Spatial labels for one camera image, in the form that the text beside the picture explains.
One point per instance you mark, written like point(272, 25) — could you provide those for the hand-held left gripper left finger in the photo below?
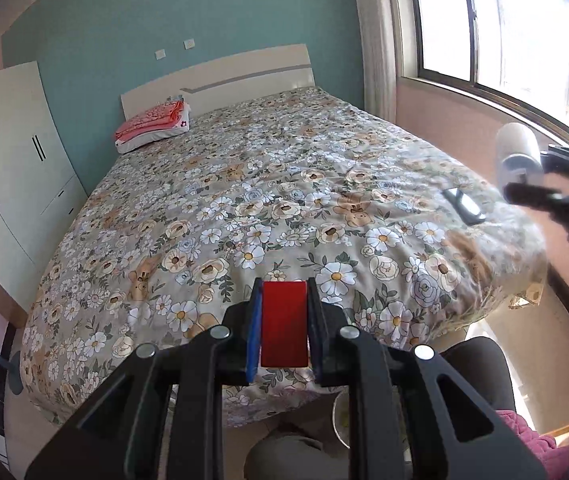
point(254, 340)

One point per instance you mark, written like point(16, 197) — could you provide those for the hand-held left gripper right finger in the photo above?
point(314, 340)

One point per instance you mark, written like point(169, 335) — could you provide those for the red block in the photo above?
point(284, 325)

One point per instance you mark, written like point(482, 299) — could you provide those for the clear plastic cup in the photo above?
point(516, 152)

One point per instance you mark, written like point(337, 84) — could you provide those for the trash bin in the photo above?
point(340, 417)

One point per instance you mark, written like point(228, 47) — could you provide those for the black smartphone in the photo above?
point(464, 206)

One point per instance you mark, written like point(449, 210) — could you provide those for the person's left leg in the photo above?
point(284, 457)

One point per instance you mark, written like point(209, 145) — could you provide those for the person's leg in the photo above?
point(284, 457)
point(479, 375)

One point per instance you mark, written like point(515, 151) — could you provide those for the floral bed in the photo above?
point(244, 200)

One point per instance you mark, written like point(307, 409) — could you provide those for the window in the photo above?
point(489, 25)

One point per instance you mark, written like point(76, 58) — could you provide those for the person's right leg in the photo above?
point(479, 375)

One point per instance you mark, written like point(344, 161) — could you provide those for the red and white pillow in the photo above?
point(164, 134)

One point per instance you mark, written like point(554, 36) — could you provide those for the beige curtain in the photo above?
point(374, 35)

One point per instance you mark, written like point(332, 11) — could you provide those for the person's pink jacket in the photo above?
point(524, 437)

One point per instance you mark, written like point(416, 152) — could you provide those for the folded red patterned blanket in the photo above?
point(149, 120)

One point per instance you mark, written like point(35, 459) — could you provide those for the cream bed headboard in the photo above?
point(244, 72)

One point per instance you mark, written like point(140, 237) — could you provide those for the white wardrobe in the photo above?
point(14, 160)

